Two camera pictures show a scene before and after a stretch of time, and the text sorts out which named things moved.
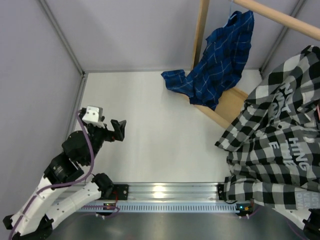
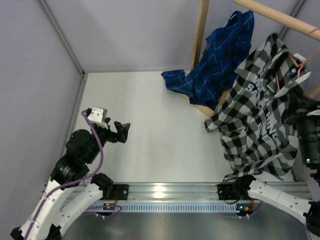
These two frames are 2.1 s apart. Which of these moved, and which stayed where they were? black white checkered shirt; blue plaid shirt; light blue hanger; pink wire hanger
Moved: black white checkered shirt; pink wire hanger
Stayed: blue plaid shirt; light blue hanger
